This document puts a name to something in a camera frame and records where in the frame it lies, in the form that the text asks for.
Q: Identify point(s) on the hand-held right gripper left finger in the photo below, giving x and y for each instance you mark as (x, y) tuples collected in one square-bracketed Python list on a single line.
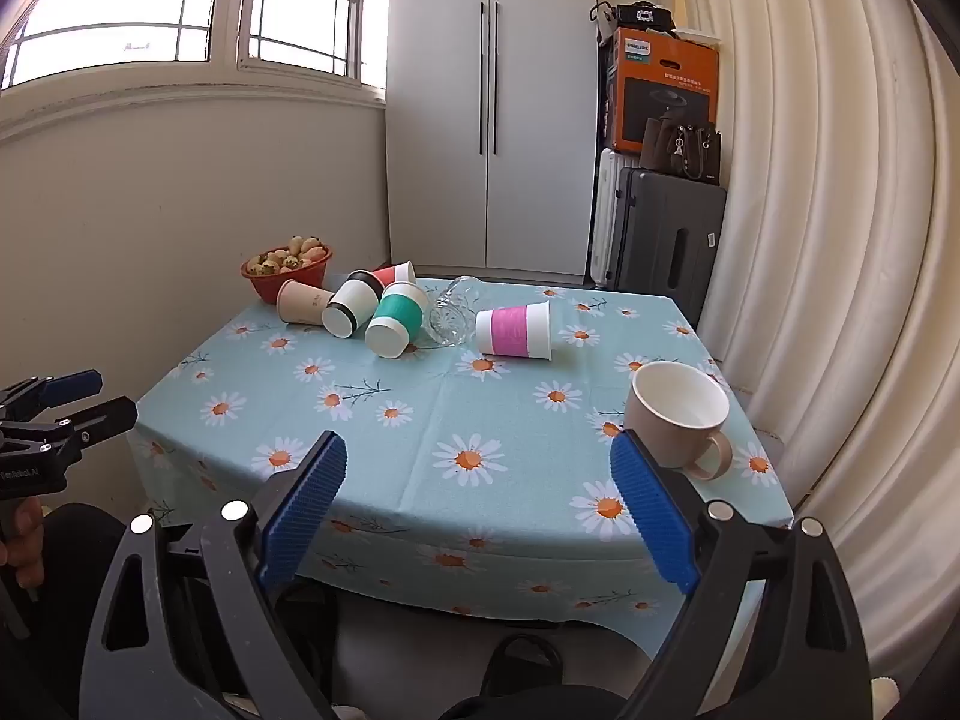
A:
[(300, 517)]

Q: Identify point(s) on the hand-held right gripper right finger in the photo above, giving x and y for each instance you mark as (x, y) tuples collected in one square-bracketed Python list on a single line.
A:
[(654, 517)]

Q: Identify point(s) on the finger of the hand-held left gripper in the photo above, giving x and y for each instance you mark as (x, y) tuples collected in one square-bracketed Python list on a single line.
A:
[(97, 420), (71, 384)]

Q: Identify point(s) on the beige paper cup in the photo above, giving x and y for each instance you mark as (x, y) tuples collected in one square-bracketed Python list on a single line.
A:
[(300, 302)]

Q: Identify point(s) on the black and white paper cup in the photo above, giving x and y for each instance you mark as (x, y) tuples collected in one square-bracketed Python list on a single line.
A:
[(356, 304)]

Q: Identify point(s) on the green sleeve paper cup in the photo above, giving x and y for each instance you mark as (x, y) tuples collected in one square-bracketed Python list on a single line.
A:
[(397, 315)]

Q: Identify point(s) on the pink sleeve paper cup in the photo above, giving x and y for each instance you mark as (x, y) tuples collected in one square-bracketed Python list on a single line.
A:
[(514, 330)]

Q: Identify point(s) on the clear glass cup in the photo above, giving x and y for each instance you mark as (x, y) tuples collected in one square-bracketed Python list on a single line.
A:
[(452, 311)]

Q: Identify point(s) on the red paper cup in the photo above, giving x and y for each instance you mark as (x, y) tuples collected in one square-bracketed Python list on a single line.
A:
[(396, 273)]

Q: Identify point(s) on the person's left hand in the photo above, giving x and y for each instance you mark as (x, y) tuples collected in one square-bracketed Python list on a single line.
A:
[(24, 532)]

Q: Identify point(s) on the beige ceramic mug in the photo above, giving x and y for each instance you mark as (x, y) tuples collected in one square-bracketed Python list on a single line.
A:
[(667, 435)]

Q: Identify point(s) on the floral light blue tablecloth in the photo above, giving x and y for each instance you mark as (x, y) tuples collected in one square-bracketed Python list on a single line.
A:
[(450, 420)]

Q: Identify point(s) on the black slipper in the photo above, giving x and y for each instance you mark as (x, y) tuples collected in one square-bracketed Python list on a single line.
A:
[(525, 664)]

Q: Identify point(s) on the red bowl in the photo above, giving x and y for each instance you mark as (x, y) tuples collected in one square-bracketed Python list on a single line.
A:
[(289, 283)]

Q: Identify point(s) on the pile of tan round fruits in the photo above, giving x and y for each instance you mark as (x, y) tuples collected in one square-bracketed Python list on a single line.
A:
[(289, 255)]

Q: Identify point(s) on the dark grey suitcase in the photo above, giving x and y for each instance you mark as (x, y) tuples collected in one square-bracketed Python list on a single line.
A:
[(660, 240)]

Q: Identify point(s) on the white suitcase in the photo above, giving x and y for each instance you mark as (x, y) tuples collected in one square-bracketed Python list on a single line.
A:
[(607, 225)]

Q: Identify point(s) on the cream curtain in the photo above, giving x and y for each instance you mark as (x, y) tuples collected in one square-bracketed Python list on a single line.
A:
[(825, 240)]

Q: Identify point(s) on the brown handbag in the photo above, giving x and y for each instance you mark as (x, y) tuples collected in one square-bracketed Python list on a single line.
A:
[(679, 154)]

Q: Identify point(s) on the window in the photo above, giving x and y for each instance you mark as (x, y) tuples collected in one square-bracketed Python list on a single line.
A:
[(150, 7)]

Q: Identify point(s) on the white wardrobe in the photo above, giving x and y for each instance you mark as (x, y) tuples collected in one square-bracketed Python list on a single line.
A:
[(540, 127)]

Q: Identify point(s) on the orange cardboard box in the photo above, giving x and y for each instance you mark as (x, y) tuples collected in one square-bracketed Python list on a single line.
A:
[(660, 82)]

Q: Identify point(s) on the black camera bag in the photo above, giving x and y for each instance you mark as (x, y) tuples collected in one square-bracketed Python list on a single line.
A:
[(641, 15)]

